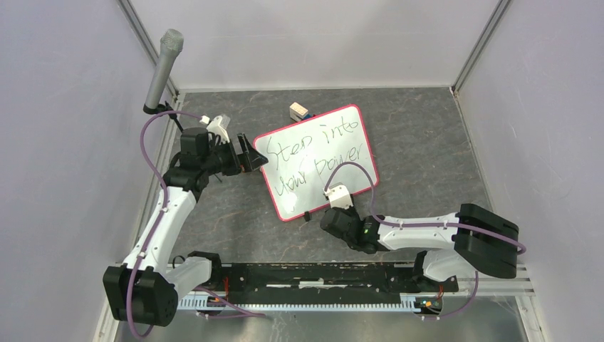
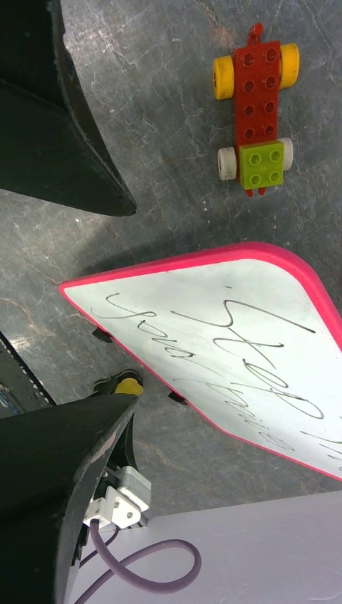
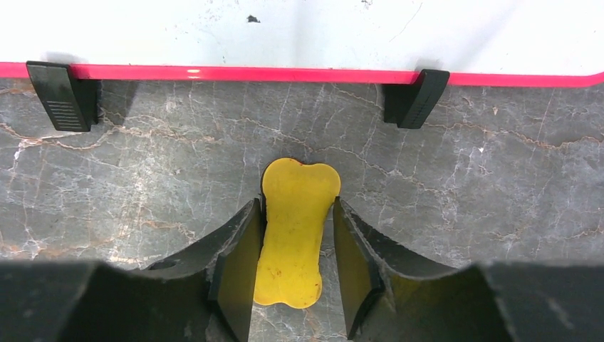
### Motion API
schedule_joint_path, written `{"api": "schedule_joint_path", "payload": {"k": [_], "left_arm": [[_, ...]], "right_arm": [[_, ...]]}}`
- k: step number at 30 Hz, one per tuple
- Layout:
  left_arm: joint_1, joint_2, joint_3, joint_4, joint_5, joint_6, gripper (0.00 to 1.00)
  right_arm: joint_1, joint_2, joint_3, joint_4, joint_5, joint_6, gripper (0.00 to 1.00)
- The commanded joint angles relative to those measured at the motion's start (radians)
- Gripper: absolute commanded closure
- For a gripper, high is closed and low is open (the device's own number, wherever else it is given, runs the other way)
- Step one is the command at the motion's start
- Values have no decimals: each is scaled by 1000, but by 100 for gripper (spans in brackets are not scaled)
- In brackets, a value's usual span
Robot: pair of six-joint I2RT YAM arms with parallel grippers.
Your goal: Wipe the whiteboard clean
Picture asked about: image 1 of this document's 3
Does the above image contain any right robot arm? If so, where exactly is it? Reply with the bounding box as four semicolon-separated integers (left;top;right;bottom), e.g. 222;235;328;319
320;204;526;291

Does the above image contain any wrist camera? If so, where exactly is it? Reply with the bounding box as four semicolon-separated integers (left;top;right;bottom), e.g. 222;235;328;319
199;115;230;145
324;183;354;209

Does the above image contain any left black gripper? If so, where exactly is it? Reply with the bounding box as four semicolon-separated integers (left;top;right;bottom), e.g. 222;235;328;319
201;133;267;177

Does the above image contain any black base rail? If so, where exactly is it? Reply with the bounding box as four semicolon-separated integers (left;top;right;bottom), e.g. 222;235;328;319
181;261;459;313

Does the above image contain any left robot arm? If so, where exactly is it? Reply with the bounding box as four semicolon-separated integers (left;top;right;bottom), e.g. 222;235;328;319
103;128;268;327

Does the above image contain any pink framed whiteboard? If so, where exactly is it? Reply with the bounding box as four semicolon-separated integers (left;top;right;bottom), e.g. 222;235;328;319
253;105;379;222

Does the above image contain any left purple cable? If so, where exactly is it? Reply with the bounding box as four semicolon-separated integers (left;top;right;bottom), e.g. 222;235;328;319
125;110;202;340

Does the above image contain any grey microphone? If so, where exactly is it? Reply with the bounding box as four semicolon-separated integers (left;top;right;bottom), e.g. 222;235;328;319
143;28;184;115

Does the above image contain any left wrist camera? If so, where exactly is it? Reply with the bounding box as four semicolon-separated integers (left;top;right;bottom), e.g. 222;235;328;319
199;115;230;145

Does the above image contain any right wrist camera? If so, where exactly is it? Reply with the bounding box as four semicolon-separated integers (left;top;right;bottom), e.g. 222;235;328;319
324;183;354;209

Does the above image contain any red toy block boat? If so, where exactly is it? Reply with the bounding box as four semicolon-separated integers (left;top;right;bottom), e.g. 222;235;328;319
289;102;314;123

